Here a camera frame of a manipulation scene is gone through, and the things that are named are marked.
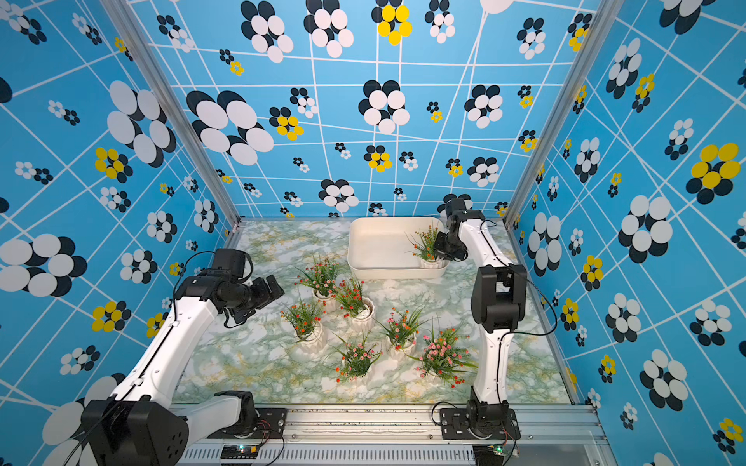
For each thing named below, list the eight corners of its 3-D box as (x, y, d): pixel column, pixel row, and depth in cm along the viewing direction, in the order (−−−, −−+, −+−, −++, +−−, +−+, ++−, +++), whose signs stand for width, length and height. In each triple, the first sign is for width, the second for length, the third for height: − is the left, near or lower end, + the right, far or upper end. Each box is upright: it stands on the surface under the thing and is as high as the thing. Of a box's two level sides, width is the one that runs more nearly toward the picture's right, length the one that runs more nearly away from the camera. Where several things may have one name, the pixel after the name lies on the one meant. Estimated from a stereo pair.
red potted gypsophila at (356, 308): (352, 338, 90) (348, 320, 80) (337, 305, 97) (332, 285, 87) (378, 325, 92) (377, 307, 82) (361, 294, 99) (359, 274, 89)
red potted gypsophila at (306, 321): (289, 354, 87) (274, 336, 76) (295, 322, 94) (283, 300, 82) (327, 354, 87) (319, 335, 76) (331, 322, 94) (324, 300, 82)
